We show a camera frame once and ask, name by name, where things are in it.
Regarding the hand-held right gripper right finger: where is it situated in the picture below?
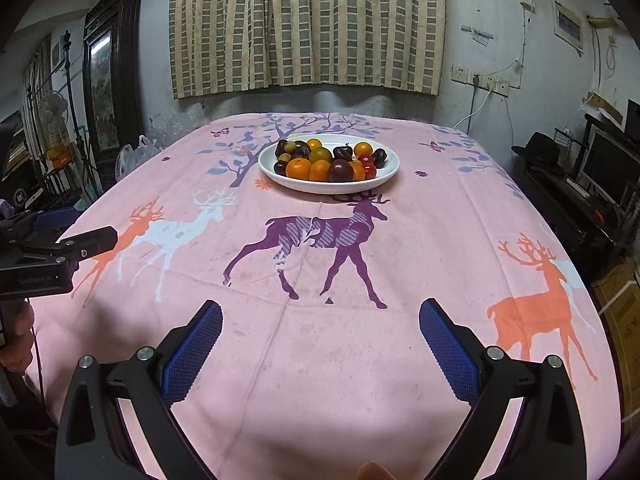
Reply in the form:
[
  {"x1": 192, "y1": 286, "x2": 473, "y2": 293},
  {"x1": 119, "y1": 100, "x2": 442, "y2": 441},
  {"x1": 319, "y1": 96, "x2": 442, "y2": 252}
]
[{"x1": 418, "y1": 298, "x2": 587, "y2": 480}]

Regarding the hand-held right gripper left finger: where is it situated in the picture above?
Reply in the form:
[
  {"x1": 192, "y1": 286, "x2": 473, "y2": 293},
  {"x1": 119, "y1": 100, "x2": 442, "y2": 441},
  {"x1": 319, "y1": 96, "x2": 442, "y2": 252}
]
[{"x1": 55, "y1": 299, "x2": 223, "y2": 480}]

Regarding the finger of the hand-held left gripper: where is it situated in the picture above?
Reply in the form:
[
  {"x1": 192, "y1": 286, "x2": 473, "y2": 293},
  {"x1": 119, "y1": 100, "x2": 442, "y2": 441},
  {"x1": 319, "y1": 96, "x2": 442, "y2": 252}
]
[
  {"x1": 54, "y1": 226, "x2": 119, "y2": 262},
  {"x1": 30, "y1": 207, "x2": 84, "y2": 235}
]

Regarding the white round plate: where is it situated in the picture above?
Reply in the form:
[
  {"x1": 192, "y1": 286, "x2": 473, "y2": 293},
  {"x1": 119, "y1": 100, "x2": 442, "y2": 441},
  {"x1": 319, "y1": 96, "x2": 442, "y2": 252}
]
[{"x1": 258, "y1": 134, "x2": 401, "y2": 195}]

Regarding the person's left hand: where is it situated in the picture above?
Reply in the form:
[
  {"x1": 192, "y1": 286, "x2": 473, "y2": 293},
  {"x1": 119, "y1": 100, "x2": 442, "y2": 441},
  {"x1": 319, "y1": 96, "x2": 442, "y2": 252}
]
[{"x1": 0, "y1": 300, "x2": 37, "y2": 376}]

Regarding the person's right hand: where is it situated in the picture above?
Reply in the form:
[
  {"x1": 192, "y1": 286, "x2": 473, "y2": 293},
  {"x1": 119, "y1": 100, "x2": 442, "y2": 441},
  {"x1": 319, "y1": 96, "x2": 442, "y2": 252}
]
[{"x1": 356, "y1": 460, "x2": 393, "y2": 480}]

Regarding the pink printed tablecloth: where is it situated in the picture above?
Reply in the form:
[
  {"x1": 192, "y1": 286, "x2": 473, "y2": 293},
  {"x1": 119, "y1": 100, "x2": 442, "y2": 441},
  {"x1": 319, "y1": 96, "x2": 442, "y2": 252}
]
[{"x1": 22, "y1": 111, "x2": 623, "y2": 480}]

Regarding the clear plastic bag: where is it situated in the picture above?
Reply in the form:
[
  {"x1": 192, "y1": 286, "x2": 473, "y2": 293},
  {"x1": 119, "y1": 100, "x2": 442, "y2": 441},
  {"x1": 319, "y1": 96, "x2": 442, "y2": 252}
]
[{"x1": 116, "y1": 132, "x2": 163, "y2": 181}]

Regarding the white standing fan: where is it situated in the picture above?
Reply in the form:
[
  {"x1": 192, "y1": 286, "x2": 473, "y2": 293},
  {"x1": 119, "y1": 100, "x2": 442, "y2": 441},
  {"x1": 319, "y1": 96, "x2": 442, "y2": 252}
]
[{"x1": 42, "y1": 91, "x2": 68, "y2": 126}]

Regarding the dark wooden framed panel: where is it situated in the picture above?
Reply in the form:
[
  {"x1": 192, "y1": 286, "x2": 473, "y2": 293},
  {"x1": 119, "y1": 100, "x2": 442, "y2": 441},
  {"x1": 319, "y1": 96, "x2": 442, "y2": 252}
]
[{"x1": 82, "y1": 0, "x2": 146, "y2": 158}]

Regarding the black tripod stand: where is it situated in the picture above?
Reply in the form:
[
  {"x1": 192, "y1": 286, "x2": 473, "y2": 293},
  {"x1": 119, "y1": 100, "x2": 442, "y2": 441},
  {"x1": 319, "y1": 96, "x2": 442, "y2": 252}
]
[{"x1": 60, "y1": 30, "x2": 96, "y2": 196}]

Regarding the black media stand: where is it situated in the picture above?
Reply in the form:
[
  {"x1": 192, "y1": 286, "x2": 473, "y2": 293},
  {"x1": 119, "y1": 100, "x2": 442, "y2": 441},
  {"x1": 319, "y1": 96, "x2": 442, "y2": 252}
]
[{"x1": 510, "y1": 150, "x2": 640, "y2": 286}]

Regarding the large mandarin orange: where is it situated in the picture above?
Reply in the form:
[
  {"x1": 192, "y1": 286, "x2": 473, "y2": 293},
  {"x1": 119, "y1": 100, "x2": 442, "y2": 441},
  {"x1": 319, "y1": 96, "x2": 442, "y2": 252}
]
[{"x1": 285, "y1": 157, "x2": 312, "y2": 181}]

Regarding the black hat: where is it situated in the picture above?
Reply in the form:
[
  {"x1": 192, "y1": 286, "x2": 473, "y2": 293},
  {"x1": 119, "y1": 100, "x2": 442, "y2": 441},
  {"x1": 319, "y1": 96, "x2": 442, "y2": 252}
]
[{"x1": 511, "y1": 131, "x2": 568, "y2": 173}]

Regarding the grey framed monitor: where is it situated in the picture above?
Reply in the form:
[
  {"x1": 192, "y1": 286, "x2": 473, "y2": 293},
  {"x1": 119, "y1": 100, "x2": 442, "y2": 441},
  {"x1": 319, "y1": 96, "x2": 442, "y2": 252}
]
[{"x1": 577, "y1": 127, "x2": 640, "y2": 201}]

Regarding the beige cardboard piece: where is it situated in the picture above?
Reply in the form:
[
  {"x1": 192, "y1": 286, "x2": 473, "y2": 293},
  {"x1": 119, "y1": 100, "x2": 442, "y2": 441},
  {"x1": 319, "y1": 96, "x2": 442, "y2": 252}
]
[{"x1": 582, "y1": 91, "x2": 626, "y2": 128}]

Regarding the black speaker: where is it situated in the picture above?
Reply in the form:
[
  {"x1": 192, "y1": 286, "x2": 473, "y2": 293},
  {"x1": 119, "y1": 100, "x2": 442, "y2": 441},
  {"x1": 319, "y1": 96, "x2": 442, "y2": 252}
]
[{"x1": 625, "y1": 99, "x2": 640, "y2": 143}]

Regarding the beige checked curtain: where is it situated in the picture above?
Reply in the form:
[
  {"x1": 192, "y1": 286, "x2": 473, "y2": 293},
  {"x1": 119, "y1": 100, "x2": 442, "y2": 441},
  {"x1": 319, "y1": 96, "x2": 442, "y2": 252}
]
[{"x1": 167, "y1": 0, "x2": 447, "y2": 101}]

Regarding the white power cable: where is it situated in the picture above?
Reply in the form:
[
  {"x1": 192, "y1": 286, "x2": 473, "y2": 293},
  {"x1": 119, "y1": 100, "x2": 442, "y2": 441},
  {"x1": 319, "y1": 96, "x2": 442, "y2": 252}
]
[{"x1": 452, "y1": 87, "x2": 493, "y2": 131}]

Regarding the white wall power strip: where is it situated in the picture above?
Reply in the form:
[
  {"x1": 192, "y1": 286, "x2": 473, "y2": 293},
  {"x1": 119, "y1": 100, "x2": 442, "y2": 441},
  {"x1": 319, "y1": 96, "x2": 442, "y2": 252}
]
[{"x1": 471, "y1": 74, "x2": 511, "y2": 97}]

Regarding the white electrical wall panel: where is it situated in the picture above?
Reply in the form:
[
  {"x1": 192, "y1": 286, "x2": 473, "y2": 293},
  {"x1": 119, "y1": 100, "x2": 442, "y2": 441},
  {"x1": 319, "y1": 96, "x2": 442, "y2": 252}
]
[{"x1": 552, "y1": 1, "x2": 585, "y2": 53}]

